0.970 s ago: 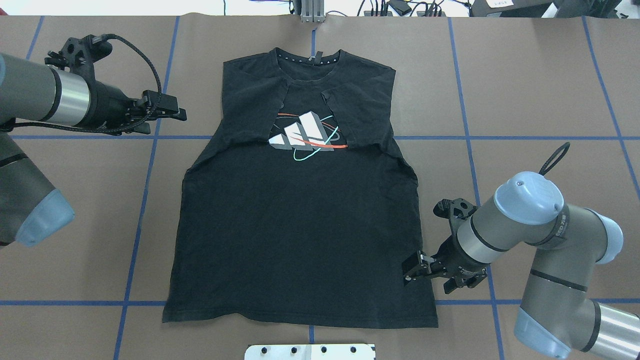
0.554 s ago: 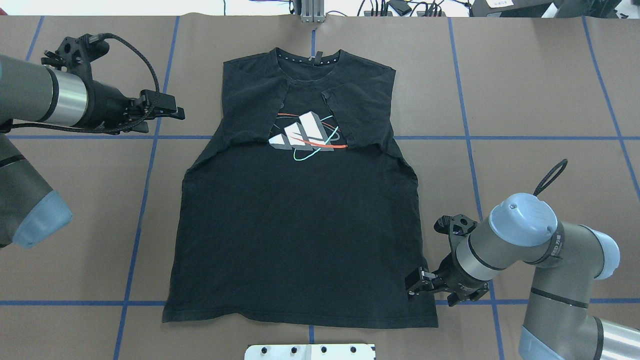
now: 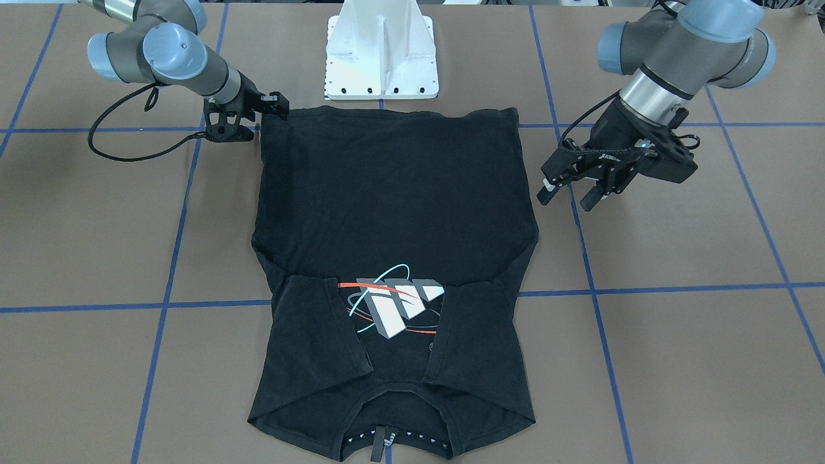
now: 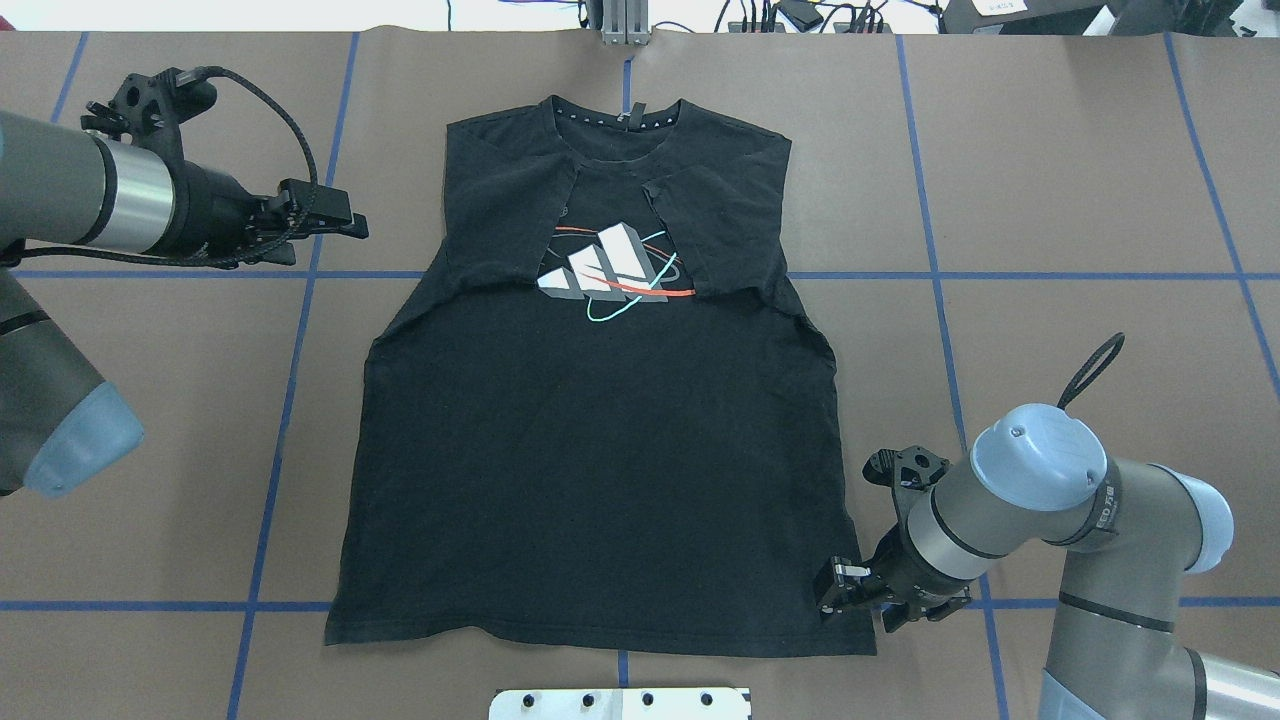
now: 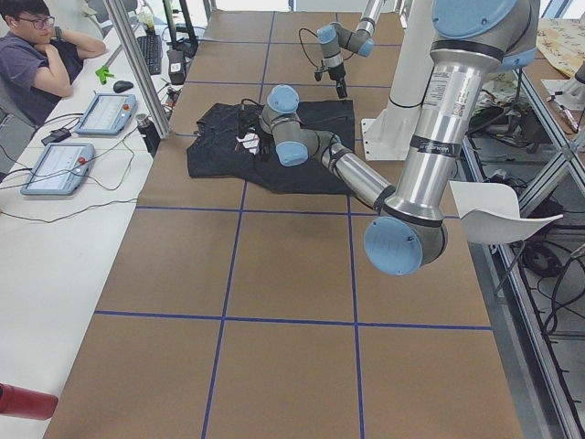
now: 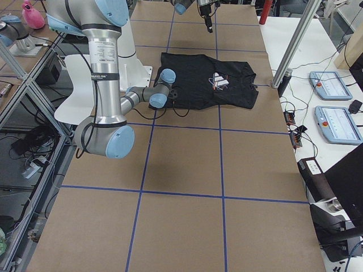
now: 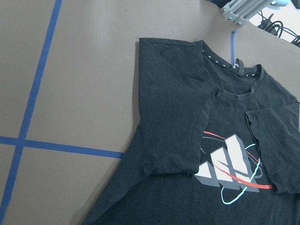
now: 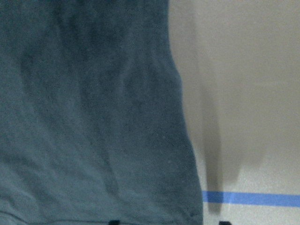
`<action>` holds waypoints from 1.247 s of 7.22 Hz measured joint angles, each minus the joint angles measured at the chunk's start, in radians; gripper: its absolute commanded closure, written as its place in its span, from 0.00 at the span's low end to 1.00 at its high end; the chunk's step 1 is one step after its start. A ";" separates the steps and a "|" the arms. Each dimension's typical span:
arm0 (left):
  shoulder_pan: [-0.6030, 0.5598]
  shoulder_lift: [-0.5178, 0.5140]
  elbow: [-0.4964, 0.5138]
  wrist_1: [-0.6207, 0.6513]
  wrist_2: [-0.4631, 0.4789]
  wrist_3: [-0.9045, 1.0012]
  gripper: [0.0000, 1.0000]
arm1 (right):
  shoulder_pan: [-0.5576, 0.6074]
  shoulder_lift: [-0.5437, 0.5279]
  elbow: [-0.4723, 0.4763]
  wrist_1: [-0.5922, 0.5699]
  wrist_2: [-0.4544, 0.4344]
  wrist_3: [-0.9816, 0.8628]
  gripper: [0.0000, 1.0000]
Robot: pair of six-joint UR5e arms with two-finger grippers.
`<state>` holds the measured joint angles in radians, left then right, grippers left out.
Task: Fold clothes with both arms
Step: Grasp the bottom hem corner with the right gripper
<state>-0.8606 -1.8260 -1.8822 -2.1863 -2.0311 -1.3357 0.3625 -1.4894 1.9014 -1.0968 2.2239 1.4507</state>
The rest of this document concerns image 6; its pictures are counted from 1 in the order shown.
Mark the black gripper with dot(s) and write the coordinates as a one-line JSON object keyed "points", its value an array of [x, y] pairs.
{"points": [[205, 10]]}

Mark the black printed t-shirt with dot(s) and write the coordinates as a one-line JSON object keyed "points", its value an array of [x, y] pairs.
{"points": [[203, 82]]}

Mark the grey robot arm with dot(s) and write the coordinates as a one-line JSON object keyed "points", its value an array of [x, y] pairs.
{"points": [[107, 132], [181, 6]]}

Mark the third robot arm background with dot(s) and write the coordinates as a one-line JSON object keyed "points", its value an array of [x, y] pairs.
{"points": [[15, 36]]}

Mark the red cylinder bottle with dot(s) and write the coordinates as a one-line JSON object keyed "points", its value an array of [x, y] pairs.
{"points": [[265, 11]]}

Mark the black water bottle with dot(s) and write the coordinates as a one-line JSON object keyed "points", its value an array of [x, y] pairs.
{"points": [[284, 83]]}

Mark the blue tape grid lines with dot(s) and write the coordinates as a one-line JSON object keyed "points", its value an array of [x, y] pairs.
{"points": [[213, 190]]}

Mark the orange electronics board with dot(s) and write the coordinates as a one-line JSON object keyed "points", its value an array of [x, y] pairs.
{"points": [[289, 118]]}

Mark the far teach pendant tablet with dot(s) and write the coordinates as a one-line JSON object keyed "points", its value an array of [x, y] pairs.
{"points": [[329, 86]]}

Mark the teach pendant tablet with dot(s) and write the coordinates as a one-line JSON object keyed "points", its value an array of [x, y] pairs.
{"points": [[329, 86], [337, 125]]}

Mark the white plastic chair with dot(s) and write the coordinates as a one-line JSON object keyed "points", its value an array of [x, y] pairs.
{"points": [[80, 103]]}

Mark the near teach pendant tablet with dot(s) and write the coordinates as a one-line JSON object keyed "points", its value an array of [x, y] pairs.
{"points": [[337, 125]]}

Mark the pink plush toy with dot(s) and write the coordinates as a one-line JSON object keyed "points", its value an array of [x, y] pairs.
{"points": [[32, 16]]}

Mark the black monitor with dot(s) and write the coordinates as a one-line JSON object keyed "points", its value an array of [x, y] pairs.
{"points": [[345, 180]]}

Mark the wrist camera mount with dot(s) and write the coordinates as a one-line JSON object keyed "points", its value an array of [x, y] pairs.
{"points": [[173, 95]]}

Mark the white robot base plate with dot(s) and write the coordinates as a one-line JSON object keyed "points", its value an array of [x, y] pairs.
{"points": [[133, 73]]}

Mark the aluminium frame post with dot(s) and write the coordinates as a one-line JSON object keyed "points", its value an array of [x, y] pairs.
{"points": [[296, 39]]}

